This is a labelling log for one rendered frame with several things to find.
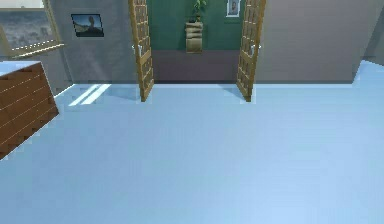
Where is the green plant in tan pot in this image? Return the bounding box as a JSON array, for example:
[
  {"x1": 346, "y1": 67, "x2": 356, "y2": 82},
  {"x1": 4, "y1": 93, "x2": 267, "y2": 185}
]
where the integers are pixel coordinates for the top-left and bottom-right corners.
[{"x1": 185, "y1": 0, "x2": 208, "y2": 54}]

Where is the wooden lattice room door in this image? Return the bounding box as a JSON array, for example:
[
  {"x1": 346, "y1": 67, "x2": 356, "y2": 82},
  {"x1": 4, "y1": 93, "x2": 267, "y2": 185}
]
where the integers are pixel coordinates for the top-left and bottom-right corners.
[
  {"x1": 236, "y1": 0, "x2": 267, "y2": 103},
  {"x1": 128, "y1": 0, "x2": 155, "y2": 103}
]

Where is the white framed picture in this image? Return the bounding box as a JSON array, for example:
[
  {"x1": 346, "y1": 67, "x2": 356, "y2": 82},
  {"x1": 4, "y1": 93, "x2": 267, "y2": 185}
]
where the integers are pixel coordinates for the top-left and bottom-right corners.
[{"x1": 226, "y1": 0, "x2": 242, "y2": 18}]

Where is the dark framed picture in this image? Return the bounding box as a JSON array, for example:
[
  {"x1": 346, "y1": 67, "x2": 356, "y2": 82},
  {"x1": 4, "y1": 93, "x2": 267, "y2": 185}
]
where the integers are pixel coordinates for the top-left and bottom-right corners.
[{"x1": 70, "y1": 13, "x2": 105, "y2": 38}]

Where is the brown chest of drawers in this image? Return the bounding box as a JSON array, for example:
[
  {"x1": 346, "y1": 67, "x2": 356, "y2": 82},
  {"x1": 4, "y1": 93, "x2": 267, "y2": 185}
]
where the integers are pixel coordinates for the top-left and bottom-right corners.
[{"x1": 0, "y1": 60, "x2": 60, "y2": 161}]

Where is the wooden framed window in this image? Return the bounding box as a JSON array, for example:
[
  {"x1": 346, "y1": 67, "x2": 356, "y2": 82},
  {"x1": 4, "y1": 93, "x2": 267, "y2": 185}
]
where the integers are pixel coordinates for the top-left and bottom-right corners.
[{"x1": 0, "y1": 0, "x2": 66, "y2": 60}]

